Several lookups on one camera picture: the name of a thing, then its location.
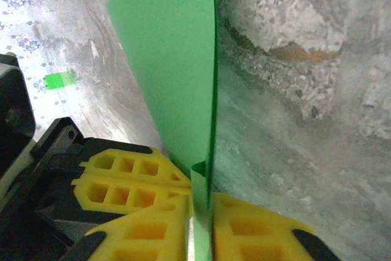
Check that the green paper sheet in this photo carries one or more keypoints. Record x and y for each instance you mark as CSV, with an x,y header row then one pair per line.
x,y
171,59

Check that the small green toy brick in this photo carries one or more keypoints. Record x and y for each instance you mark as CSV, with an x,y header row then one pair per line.
x,y
55,80

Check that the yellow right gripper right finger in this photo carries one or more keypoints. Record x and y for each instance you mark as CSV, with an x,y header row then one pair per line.
x,y
253,236

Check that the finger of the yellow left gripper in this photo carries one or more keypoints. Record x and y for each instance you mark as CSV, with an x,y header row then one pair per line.
x,y
122,195
128,163

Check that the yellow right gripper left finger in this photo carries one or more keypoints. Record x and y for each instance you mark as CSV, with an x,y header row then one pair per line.
x,y
146,233

